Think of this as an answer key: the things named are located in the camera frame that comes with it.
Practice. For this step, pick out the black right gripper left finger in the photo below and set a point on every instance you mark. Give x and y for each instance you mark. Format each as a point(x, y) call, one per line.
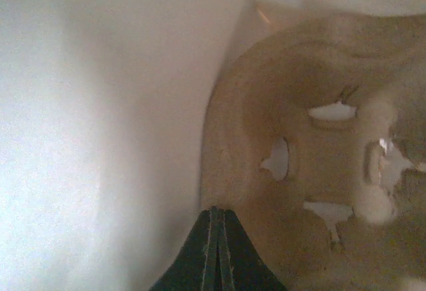
point(195, 266)

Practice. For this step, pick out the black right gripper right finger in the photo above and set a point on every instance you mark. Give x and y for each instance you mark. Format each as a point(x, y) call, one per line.
point(238, 265)

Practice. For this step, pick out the orange paper bag white handles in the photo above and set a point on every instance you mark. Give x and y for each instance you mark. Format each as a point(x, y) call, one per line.
point(102, 111)

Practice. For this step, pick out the pulp cup carrier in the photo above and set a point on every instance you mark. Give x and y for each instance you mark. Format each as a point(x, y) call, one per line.
point(315, 138)

